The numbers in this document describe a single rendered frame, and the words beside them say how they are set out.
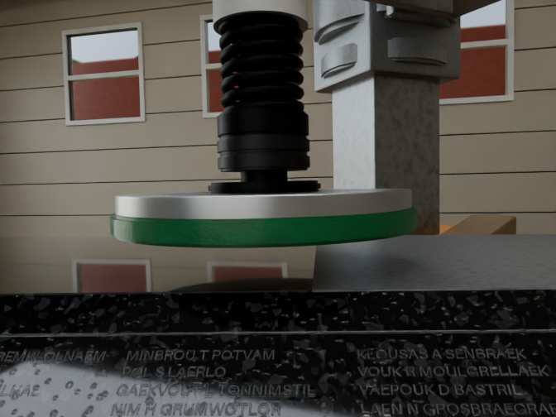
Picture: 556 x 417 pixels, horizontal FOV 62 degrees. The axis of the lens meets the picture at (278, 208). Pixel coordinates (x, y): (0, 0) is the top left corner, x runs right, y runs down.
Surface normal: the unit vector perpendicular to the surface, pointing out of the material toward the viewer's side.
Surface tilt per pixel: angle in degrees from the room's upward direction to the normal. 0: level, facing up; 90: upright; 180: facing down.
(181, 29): 90
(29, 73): 90
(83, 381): 45
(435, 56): 90
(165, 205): 90
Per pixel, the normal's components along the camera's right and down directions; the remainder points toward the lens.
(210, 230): -0.25, 0.06
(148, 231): -0.57, 0.06
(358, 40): -0.92, 0.04
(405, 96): 0.40, 0.04
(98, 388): -0.04, -0.67
